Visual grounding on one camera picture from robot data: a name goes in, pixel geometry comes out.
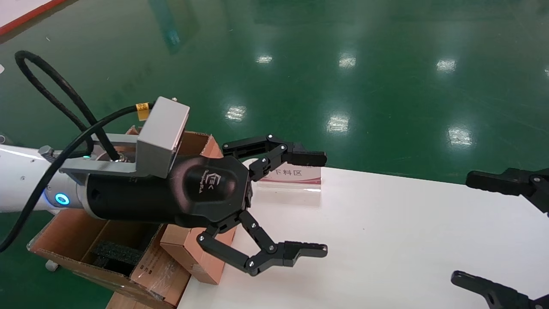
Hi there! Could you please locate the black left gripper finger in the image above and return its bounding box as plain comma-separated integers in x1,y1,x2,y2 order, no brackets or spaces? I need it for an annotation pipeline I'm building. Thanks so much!
196,209,329,277
222,134,328,182

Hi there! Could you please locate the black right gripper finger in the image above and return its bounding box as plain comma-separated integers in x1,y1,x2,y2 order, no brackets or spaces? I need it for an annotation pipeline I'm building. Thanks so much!
451,270,549,309
466,167,549,213

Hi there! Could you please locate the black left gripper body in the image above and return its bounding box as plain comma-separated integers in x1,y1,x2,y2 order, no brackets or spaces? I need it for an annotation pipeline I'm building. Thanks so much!
83,155,252,229

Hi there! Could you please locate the small narrow cardboard box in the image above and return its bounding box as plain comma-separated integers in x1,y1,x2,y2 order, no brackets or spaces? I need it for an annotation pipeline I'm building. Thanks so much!
160,222,238,285

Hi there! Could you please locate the large open cardboard box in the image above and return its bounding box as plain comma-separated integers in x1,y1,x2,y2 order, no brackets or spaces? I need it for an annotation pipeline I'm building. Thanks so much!
27,124,224,309

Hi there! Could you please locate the acrylic sign with red print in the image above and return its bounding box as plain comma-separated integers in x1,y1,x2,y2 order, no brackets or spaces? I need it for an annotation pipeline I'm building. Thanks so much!
256,164,322,192

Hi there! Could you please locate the black foam insert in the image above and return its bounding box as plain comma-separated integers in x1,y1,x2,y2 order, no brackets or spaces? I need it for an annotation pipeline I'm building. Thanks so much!
91,239,145,270

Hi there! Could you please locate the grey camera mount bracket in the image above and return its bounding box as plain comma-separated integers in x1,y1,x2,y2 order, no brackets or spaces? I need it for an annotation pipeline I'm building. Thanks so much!
59,132,144,176

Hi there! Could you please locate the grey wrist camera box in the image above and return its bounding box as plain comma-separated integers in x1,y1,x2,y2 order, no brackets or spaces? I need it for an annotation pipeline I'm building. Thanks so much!
136,97,190,179

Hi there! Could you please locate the black camera cable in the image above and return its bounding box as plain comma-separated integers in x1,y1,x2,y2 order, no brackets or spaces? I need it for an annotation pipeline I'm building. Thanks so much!
0,50,151,254

